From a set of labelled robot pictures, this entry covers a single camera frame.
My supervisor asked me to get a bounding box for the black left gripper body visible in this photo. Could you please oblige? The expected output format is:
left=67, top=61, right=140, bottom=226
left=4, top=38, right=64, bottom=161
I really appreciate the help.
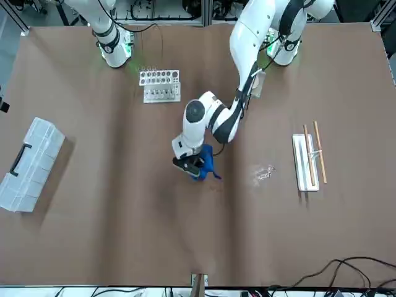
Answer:
left=172, top=154, right=206, bottom=178

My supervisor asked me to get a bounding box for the blue rag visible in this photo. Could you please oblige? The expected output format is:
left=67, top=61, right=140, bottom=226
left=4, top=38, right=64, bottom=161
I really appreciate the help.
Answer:
left=190, top=144, right=222, bottom=181

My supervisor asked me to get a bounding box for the clear plastic toolbox black handle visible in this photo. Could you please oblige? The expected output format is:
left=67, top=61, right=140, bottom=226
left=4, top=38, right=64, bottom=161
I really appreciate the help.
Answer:
left=0, top=116, right=67, bottom=213

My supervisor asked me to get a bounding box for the white test tube rack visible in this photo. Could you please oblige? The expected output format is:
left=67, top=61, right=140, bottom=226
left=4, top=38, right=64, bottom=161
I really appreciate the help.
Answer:
left=138, top=66, right=182, bottom=104

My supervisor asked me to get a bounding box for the clear stand with wooden disc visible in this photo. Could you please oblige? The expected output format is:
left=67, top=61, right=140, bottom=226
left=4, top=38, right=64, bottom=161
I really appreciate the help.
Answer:
left=246, top=69, right=266, bottom=110

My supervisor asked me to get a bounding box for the white side table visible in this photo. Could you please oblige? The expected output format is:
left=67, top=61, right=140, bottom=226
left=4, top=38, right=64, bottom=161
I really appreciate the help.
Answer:
left=0, top=286, right=396, bottom=297

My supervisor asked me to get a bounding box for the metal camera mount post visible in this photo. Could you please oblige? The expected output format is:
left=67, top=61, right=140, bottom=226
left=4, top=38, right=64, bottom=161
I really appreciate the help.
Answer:
left=190, top=272, right=209, bottom=297

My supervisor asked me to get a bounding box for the aluminium frame rail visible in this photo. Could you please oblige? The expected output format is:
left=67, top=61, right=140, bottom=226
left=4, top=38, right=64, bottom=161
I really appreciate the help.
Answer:
left=111, top=14, right=207, bottom=27

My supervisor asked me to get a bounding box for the black cable on table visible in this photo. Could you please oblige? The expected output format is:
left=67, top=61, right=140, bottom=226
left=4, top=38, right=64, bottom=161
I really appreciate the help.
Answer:
left=292, top=256, right=396, bottom=288

